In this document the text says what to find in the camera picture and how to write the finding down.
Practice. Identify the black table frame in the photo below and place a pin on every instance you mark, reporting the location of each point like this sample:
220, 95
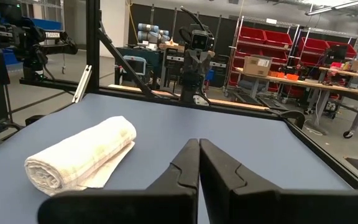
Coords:
244, 112

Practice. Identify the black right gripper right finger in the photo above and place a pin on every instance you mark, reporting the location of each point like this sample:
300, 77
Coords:
244, 202

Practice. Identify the cardboard box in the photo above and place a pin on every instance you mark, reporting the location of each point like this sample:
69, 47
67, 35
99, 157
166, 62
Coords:
256, 65

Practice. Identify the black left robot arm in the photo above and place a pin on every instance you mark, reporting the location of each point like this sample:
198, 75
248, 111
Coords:
193, 84

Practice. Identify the dark blue desk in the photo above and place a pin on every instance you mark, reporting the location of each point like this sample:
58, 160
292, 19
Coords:
149, 59

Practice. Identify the black vertical frame post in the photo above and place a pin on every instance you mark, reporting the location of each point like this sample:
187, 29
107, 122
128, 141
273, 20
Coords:
92, 46

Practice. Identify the white brown plaid towel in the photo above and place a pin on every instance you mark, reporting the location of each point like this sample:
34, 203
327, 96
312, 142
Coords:
82, 149

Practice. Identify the black diagonal frame strut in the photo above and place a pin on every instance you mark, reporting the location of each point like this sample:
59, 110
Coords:
126, 67

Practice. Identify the silver aluminium bar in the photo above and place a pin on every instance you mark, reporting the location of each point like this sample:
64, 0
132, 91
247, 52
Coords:
82, 82

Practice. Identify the black bench monitor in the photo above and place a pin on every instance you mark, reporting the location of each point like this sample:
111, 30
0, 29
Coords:
337, 53

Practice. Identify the small orange bin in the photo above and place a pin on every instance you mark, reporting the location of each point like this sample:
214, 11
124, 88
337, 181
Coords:
277, 74
292, 77

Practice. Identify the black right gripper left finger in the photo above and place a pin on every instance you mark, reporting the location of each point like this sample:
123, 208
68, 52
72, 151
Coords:
166, 202

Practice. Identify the workbench caster wheel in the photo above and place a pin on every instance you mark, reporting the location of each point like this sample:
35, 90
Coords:
348, 134

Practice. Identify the red storage bin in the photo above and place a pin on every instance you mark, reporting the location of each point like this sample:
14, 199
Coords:
351, 49
278, 38
252, 34
314, 45

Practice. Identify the long wooden workbench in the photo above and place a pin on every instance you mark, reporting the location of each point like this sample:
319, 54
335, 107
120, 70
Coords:
322, 85

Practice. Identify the long ceiling light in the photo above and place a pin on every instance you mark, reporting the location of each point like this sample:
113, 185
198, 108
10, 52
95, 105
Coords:
337, 7

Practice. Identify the other-station black robot arm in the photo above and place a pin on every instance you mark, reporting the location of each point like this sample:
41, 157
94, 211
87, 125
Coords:
26, 40

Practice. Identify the blue grey robot arm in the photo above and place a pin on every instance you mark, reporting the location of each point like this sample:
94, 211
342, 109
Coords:
152, 32

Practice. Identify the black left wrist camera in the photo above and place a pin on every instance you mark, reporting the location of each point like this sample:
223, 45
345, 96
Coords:
201, 40

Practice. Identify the blue storage bin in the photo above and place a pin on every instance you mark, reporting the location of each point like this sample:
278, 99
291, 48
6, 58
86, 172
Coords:
47, 24

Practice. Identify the wooden table board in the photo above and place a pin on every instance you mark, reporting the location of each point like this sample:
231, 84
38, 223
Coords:
238, 104

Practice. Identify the grey framed screen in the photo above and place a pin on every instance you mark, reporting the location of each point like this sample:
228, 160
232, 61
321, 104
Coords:
135, 66

